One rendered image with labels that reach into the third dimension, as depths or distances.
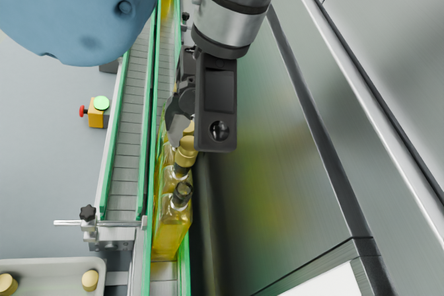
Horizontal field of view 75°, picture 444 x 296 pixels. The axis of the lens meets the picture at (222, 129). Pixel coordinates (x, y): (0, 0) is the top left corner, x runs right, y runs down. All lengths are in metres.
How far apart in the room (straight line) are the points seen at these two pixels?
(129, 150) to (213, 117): 0.51
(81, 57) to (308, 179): 0.28
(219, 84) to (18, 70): 0.98
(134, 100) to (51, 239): 0.43
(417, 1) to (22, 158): 0.94
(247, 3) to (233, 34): 0.03
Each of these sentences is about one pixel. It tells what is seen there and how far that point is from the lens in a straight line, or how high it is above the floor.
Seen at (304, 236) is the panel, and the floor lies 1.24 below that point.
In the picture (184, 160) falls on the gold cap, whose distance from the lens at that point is 0.47.
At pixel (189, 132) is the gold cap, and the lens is 0.51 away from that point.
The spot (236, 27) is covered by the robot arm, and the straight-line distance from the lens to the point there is 0.31.
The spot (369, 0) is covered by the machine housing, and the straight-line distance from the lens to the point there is 0.39.
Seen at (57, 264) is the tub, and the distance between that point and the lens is 0.75.
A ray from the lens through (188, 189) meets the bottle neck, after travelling 0.48.
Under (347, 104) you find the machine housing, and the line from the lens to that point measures 0.34.
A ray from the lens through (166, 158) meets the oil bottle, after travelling 0.56.
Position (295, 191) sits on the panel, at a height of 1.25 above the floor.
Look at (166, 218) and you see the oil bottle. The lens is 0.51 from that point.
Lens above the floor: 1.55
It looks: 47 degrees down
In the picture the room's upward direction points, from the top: 24 degrees clockwise
